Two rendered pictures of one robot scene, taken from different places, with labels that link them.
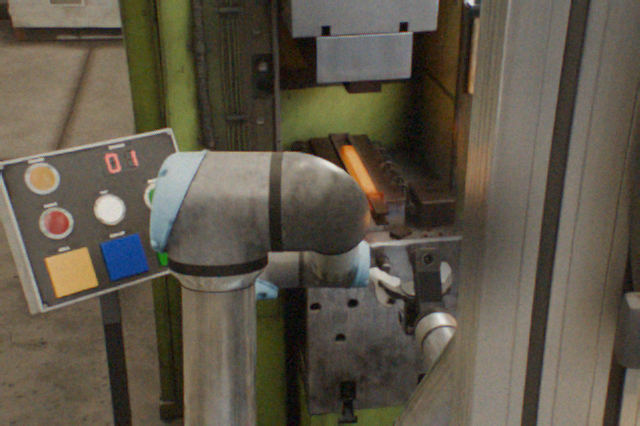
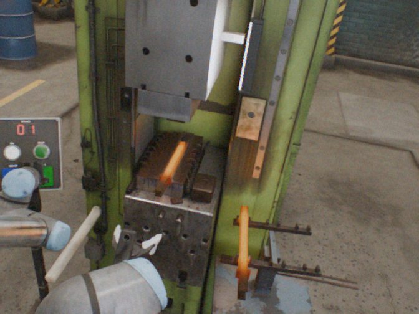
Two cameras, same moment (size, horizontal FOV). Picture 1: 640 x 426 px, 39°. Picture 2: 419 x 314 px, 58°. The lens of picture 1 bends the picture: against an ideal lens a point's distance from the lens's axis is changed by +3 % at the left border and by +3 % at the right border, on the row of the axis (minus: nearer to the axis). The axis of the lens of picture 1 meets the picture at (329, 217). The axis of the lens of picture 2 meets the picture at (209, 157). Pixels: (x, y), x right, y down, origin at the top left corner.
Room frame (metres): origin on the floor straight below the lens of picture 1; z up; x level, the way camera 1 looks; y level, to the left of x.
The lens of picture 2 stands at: (0.65, -0.60, 1.89)
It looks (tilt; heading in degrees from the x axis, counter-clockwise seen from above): 32 degrees down; 16
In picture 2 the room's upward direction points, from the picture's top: 8 degrees clockwise
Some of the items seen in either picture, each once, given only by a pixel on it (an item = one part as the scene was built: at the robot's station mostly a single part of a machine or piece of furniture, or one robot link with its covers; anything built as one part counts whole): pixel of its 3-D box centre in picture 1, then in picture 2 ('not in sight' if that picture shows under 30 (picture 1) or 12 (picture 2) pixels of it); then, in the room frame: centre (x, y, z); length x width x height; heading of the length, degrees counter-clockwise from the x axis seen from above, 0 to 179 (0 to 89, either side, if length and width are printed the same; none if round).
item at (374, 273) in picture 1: (382, 289); (118, 239); (1.43, -0.10, 0.98); 0.09 x 0.03 x 0.06; 46
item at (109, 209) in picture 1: (109, 209); (12, 152); (1.55, 0.42, 1.09); 0.05 x 0.03 x 0.04; 100
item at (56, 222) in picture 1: (56, 223); not in sight; (1.49, 0.50, 1.09); 0.05 x 0.03 x 0.04; 100
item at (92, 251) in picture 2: not in sight; (95, 249); (1.84, 0.30, 0.36); 0.09 x 0.07 x 0.12; 100
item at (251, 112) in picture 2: (489, 54); (250, 118); (1.97, -0.36, 1.27); 0.09 x 0.02 x 0.17; 100
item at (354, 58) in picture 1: (345, 32); (178, 86); (2.00, -0.04, 1.32); 0.42 x 0.20 x 0.10; 10
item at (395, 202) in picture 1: (344, 179); (172, 159); (2.00, -0.04, 0.96); 0.42 x 0.20 x 0.09; 10
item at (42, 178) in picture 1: (42, 178); not in sight; (1.52, 0.53, 1.16); 0.05 x 0.03 x 0.04; 100
